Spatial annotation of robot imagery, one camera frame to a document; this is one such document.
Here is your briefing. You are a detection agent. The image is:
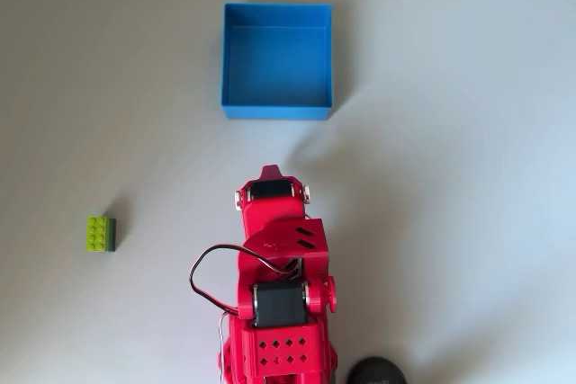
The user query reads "green lego brick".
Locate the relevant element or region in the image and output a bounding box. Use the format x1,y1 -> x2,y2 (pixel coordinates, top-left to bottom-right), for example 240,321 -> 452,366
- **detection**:
85,214 -> 118,254

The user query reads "blue box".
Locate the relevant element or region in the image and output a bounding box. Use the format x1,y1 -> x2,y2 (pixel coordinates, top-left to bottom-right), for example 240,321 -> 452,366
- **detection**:
219,1 -> 335,121

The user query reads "black gooseneck lamp stand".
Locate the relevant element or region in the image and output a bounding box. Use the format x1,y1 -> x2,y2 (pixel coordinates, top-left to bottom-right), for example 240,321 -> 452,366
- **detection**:
345,356 -> 409,384

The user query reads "black red arm cable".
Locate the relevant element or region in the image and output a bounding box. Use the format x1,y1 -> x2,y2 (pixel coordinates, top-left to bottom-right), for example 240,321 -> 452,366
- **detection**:
188,244 -> 302,384

